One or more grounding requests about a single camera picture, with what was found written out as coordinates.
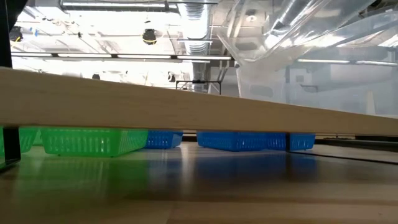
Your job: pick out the green slotted plastic basket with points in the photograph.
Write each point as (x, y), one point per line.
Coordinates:
(93, 141)
(26, 138)

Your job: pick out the clear plastic bin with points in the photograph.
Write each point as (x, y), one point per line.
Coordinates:
(342, 77)
(311, 46)

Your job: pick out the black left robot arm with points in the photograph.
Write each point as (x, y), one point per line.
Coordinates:
(5, 37)

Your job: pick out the wooden shelf board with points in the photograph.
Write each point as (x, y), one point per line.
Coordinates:
(186, 109)

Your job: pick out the black ceiling device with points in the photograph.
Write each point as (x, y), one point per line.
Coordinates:
(149, 36)
(16, 34)

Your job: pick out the black hanging bracket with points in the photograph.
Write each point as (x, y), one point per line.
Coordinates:
(199, 82)

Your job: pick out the silver ceiling ventilation duct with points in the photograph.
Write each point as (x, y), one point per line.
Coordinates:
(196, 31)

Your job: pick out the long ceiling light rail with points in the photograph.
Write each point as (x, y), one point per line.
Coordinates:
(124, 56)

